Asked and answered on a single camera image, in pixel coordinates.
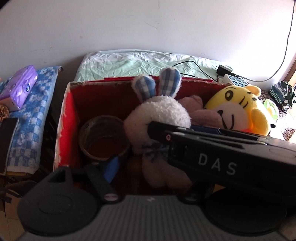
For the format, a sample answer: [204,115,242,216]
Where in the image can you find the yellow tiger plush toy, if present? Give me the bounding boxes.
[205,85,271,136]

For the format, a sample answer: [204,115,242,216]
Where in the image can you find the pink bear plush toy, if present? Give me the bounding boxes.
[178,95,223,128]

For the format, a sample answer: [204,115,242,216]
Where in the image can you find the white bunny plush plaid ears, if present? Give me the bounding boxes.
[123,68,192,189]

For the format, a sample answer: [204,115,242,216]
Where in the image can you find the brown round basket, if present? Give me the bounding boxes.
[78,115,130,161]

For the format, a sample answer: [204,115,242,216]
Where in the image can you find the patterned brown cloth furniture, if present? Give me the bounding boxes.
[259,90,295,142]

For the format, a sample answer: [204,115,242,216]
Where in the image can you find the green frog plush toy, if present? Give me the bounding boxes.
[263,99,280,120]

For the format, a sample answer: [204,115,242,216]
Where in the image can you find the blue checkered towel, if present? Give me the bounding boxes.
[1,66,62,174]

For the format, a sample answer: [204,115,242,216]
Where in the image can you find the green black gloves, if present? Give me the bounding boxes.
[268,81,295,113]

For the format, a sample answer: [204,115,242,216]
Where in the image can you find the red cardboard box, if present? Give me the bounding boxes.
[53,75,232,172]

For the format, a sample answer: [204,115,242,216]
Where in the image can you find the white blue power strip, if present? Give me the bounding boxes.
[218,74,250,87]

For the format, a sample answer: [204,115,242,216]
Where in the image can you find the black power adapter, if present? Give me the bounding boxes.
[216,65,232,76]

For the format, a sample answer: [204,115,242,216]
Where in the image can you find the cartoon print bed sheet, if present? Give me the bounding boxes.
[74,49,230,82]

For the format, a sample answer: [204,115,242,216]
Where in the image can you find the purple tissue pack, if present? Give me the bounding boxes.
[1,65,38,112]

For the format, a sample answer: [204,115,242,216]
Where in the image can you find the thin black cable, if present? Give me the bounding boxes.
[171,60,219,82]

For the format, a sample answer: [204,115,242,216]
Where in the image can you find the grey thick cable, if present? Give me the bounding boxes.
[231,0,296,83]

